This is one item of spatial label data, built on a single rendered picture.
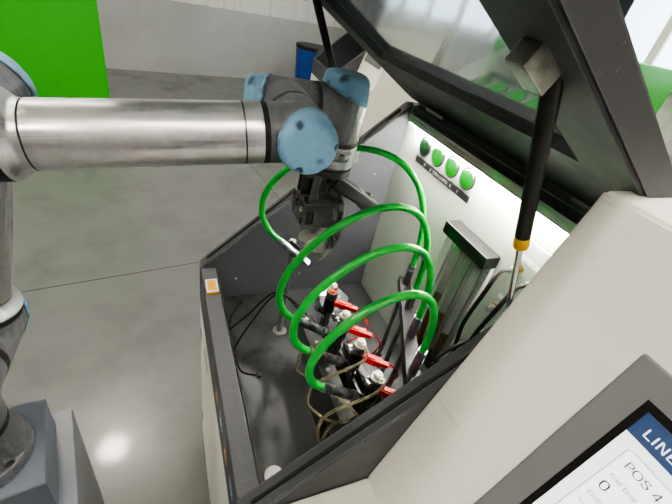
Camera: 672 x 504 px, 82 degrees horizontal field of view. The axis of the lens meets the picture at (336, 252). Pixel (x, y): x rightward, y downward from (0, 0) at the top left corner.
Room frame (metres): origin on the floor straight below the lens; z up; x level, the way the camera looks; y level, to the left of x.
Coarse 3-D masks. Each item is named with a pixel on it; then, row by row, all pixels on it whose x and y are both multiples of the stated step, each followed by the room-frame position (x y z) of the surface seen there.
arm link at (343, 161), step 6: (342, 150) 0.62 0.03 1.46; (348, 150) 0.62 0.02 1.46; (354, 150) 0.64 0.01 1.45; (336, 156) 0.62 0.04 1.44; (342, 156) 0.61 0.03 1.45; (348, 156) 0.63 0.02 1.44; (354, 156) 0.64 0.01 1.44; (336, 162) 0.61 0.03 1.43; (342, 162) 0.62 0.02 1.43; (348, 162) 0.63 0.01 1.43; (330, 168) 0.61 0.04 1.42; (336, 168) 0.61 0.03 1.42; (342, 168) 0.62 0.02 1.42; (348, 168) 0.63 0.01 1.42
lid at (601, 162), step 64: (384, 0) 0.67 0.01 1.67; (448, 0) 0.49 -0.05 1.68; (512, 0) 0.34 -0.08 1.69; (576, 0) 0.31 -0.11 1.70; (384, 64) 1.02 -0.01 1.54; (448, 64) 0.68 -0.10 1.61; (512, 64) 0.36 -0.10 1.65; (576, 64) 0.34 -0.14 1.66; (512, 128) 0.61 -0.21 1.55; (576, 128) 0.42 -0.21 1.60; (640, 128) 0.38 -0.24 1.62; (576, 192) 0.61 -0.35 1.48; (640, 192) 0.42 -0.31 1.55
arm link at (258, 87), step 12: (252, 84) 0.56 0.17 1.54; (264, 84) 0.57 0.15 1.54; (276, 84) 0.57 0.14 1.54; (288, 84) 0.57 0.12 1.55; (300, 84) 0.60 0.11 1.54; (312, 84) 0.61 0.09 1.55; (252, 96) 0.55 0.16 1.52; (264, 96) 0.56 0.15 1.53; (276, 96) 0.53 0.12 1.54; (312, 96) 0.59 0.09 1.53
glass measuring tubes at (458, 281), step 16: (448, 224) 0.78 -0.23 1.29; (464, 224) 0.79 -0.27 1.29; (448, 240) 0.77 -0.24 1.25; (464, 240) 0.73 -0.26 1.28; (480, 240) 0.73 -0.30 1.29; (448, 256) 0.78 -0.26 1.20; (464, 256) 0.72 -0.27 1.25; (480, 256) 0.68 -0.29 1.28; (496, 256) 0.68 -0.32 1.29; (448, 272) 0.74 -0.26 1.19; (464, 272) 0.71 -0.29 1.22; (480, 272) 0.68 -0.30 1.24; (432, 288) 0.77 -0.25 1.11; (448, 288) 0.75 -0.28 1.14; (464, 288) 0.69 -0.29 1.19; (480, 288) 0.68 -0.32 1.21; (448, 304) 0.71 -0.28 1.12; (464, 304) 0.68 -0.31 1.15; (448, 320) 0.69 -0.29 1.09; (448, 336) 0.68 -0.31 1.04; (432, 352) 0.68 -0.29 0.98; (448, 352) 0.68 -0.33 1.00
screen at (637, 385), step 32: (608, 384) 0.28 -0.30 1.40; (640, 384) 0.27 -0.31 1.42; (576, 416) 0.27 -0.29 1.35; (608, 416) 0.26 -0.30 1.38; (640, 416) 0.25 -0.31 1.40; (544, 448) 0.27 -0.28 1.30; (576, 448) 0.25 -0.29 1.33; (608, 448) 0.24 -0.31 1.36; (640, 448) 0.23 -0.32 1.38; (512, 480) 0.26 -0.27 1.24; (544, 480) 0.24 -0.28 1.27; (576, 480) 0.23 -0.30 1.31; (608, 480) 0.22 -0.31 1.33; (640, 480) 0.21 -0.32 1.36
